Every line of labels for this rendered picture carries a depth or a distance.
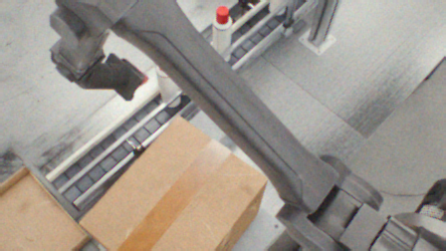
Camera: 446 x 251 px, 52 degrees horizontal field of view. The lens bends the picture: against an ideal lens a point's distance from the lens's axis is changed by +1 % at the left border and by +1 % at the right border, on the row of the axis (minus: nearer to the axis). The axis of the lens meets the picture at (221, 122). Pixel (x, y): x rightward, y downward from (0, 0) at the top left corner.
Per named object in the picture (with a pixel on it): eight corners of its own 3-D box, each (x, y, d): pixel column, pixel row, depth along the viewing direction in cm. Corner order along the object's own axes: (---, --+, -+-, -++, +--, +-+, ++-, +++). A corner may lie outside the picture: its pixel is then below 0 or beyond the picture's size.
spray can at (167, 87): (171, 89, 129) (164, 45, 111) (184, 100, 127) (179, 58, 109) (158, 100, 127) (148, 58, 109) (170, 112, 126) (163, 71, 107)
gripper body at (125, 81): (115, 52, 102) (93, 49, 96) (146, 79, 99) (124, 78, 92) (103, 75, 104) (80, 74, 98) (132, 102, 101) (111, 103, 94)
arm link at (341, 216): (375, 267, 50) (400, 228, 52) (298, 209, 53) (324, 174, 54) (356, 272, 59) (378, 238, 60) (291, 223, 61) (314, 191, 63)
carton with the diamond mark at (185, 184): (185, 160, 122) (178, 114, 98) (258, 214, 116) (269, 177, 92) (107, 251, 111) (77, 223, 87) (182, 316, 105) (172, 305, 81)
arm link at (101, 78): (86, 95, 90) (97, 69, 88) (63, 77, 92) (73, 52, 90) (109, 95, 96) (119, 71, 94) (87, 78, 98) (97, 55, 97)
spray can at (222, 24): (221, 47, 136) (222, -1, 117) (234, 57, 134) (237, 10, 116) (209, 57, 134) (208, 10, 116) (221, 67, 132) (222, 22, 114)
